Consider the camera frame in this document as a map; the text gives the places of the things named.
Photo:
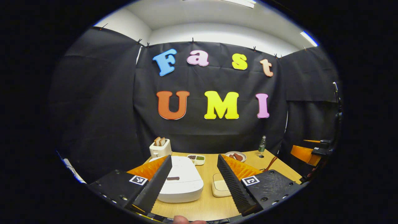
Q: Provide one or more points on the clear container of rice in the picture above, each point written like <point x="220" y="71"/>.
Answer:
<point x="220" y="186"/>

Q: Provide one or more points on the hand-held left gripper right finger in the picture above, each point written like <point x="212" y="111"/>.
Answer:
<point x="234" y="186"/>

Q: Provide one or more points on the black backdrop cloth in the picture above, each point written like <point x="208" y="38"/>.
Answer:
<point x="211" y="130"/>

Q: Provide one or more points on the white toaster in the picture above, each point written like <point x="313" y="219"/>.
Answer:
<point x="160" y="151"/>

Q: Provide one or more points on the white rice cooker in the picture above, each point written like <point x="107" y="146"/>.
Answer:
<point x="183" y="183"/>

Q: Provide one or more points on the clear water bottle green label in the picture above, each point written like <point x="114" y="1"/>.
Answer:
<point x="261" y="147"/>

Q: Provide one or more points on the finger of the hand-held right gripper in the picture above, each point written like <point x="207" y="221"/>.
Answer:
<point x="306" y="154"/>
<point x="325" y="142"/>

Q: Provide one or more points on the brown wooden spoon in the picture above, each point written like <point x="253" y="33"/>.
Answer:
<point x="272" y="162"/>

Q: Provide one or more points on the toast slice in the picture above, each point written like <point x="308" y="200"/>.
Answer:
<point x="162" y="141"/>
<point x="157" y="141"/>

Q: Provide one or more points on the white divided grain dish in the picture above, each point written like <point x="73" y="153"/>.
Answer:
<point x="196" y="159"/>

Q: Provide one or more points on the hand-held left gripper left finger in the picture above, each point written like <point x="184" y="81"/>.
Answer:
<point x="154" y="186"/>

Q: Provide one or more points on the ceiling light panel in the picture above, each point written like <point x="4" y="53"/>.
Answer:
<point x="309" y="38"/>
<point x="239" y="3"/>

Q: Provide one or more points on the white round plate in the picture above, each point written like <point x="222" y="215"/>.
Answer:
<point x="236" y="161"/>

